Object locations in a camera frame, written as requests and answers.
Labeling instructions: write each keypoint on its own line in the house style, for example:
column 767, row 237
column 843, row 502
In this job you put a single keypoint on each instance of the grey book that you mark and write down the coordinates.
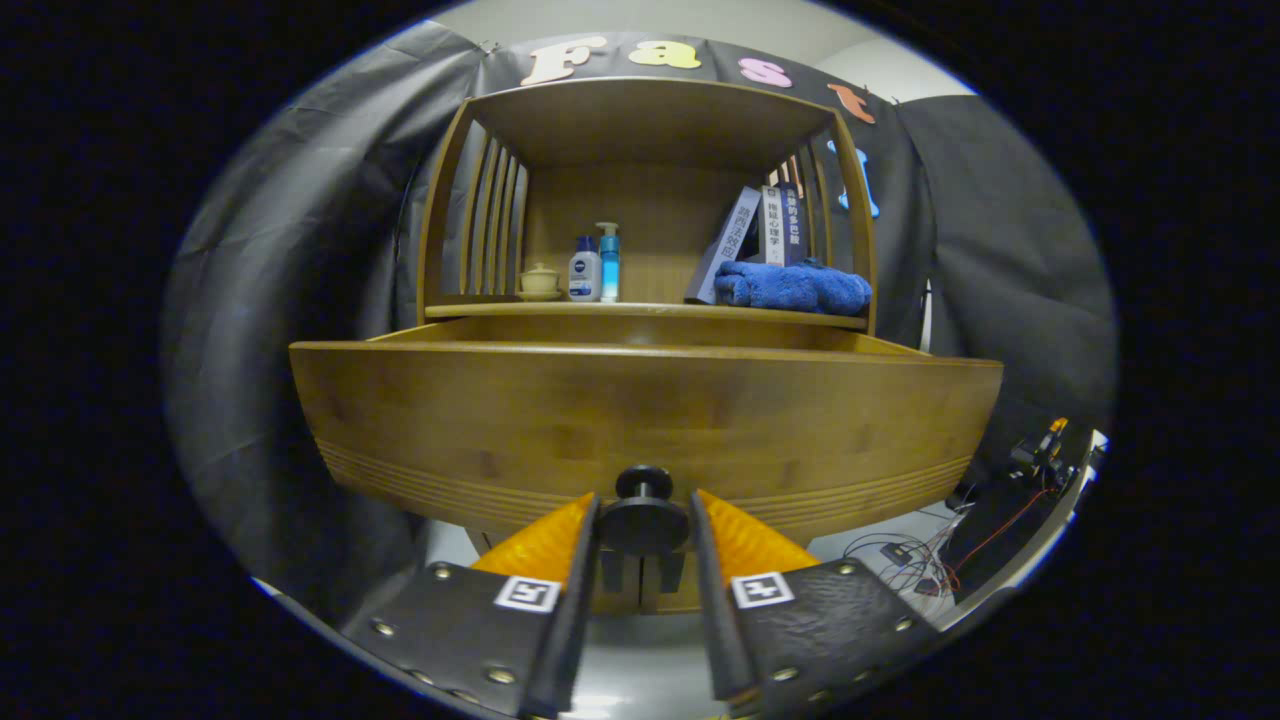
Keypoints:
column 725, row 245

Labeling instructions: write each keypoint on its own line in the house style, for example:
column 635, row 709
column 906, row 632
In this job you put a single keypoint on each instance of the white bottle with blue cap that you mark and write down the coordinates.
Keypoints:
column 584, row 275

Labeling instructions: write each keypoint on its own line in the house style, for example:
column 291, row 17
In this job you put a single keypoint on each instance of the cream lidded teacup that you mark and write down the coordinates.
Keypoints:
column 540, row 280

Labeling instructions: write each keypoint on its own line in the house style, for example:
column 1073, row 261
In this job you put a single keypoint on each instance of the wooden cabinet door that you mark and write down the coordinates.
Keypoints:
column 650, row 592
column 632, row 592

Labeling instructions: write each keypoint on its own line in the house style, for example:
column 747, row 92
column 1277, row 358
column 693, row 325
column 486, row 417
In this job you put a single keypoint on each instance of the blue pump bottle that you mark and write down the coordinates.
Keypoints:
column 609, row 265

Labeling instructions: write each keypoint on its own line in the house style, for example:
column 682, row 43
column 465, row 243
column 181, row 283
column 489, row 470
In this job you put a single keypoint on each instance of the black round drawer knob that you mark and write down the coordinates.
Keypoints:
column 643, row 520

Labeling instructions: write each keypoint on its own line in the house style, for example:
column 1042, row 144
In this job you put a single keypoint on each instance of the wooden cabinet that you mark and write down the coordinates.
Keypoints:
column 640, row 210

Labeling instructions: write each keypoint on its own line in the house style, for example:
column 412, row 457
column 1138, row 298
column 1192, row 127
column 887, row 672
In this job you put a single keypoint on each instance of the black device with orange part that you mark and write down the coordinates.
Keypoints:
column 1040, row 455

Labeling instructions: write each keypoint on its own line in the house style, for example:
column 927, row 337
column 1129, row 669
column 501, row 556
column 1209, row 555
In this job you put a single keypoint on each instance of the folded blue towel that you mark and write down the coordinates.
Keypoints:
column 795, row 287

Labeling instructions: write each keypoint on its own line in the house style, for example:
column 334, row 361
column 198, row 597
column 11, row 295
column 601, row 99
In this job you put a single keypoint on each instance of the wooden drawer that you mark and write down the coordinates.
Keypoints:
column 640, row 400

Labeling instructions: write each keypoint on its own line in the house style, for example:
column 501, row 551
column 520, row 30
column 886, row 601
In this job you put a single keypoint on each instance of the white spine book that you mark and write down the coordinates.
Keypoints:
column 772, row 225

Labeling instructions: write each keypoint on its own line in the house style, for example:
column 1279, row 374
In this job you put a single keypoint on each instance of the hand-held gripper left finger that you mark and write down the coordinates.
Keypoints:
column 575, row 620

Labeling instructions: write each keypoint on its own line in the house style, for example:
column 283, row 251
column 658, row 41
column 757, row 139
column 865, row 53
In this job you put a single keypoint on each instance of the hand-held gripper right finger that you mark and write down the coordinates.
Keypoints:
column 715, row 620

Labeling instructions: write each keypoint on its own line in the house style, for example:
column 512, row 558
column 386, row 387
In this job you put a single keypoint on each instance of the wooden countertop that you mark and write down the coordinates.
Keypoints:
column 650, row 310

